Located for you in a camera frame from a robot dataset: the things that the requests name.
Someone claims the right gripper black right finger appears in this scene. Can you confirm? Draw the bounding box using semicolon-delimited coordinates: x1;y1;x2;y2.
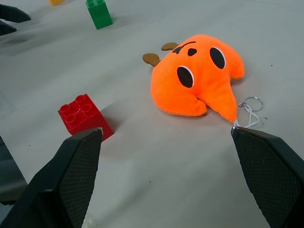
230;126;304;228

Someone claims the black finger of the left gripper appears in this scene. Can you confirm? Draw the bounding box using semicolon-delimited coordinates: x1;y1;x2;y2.
0;4;32;24
0;20;18;37

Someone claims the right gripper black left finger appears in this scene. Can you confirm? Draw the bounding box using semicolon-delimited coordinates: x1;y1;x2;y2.
0;127;104;228

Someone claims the dark grey robot body part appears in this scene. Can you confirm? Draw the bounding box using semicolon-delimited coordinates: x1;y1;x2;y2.
0;135;28;206

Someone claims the red toy building block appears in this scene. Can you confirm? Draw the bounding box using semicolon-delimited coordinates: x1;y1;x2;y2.
58;94;115;143

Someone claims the green toy building block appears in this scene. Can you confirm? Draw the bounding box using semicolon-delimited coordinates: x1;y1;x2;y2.
85;0;114;30

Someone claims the orange plush toy with antlers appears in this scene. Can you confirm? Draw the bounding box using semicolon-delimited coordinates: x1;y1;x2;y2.
142;34;246;124

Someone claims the metal key ring white cord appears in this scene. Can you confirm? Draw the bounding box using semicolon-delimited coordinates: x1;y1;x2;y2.
234;96;264;129

